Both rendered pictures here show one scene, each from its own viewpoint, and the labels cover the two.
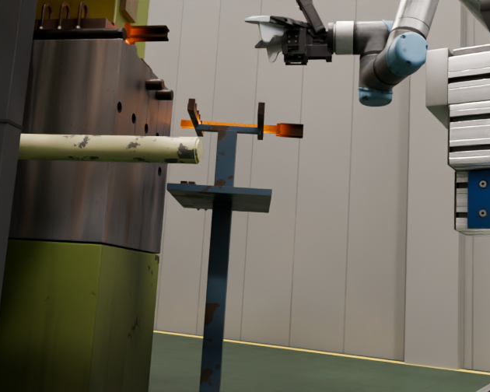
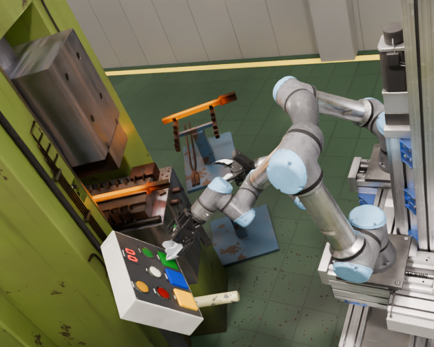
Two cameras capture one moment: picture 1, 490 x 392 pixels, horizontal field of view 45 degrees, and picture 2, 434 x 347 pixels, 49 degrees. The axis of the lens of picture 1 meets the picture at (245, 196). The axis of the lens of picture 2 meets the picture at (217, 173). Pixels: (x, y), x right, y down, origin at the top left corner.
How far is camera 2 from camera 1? 189 cm
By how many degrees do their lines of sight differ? 48
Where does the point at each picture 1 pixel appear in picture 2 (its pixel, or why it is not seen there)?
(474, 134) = (342, 293)
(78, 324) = not seen: hidden behind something
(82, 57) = (147, 234)
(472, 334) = (361, 30)
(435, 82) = (324, 279)
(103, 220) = (193, 278)
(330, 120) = not seen: outside the picture
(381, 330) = (301, 38)
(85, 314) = not seen: hidden behind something
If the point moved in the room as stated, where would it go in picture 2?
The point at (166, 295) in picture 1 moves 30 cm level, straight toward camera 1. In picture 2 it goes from (145, 43) to (148, 53)
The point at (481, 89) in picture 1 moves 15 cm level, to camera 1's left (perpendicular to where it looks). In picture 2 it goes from (342, 284) to (303, 297)
